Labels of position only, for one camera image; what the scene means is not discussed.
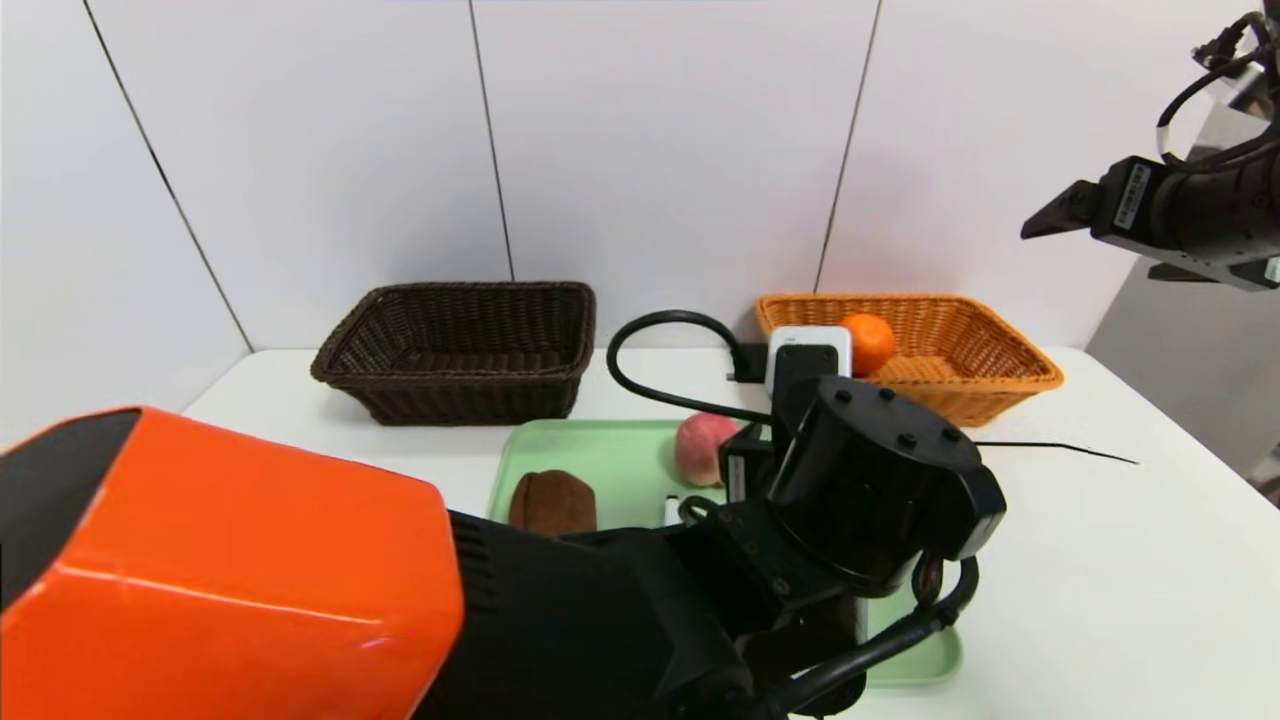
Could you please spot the thin black zip tie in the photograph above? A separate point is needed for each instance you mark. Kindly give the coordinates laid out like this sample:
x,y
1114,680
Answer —
x,y
1030,444

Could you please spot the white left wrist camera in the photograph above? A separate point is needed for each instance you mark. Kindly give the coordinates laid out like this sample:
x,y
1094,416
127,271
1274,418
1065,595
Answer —
x,y
810,335

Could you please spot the brown towel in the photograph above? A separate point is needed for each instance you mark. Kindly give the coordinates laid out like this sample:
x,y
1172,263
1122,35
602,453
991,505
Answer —
x,y
550,505

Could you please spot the orange wicker basket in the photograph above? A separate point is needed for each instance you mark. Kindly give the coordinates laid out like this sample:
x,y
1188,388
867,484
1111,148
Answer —
x,y
1000,360

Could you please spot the green plastic tray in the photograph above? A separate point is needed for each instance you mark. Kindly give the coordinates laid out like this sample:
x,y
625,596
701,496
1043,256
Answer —
x,y
610,460

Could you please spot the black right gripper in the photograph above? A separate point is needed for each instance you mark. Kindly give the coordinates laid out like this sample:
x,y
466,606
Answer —
x,y
1126,204

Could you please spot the orange fruit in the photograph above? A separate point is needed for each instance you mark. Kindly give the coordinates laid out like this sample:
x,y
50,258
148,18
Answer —
x,y
870,345

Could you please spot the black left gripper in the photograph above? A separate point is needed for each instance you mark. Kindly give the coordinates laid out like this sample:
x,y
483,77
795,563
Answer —
x,y
741,473

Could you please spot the dark brown wicker basket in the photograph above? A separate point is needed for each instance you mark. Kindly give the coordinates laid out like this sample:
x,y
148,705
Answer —
x,y
450,400

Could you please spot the pink peach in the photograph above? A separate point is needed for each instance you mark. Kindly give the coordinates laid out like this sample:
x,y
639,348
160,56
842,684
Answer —
x,y
700,450

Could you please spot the white marker pen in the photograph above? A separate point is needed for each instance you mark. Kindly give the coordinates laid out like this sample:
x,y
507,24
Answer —
x,y
672,510

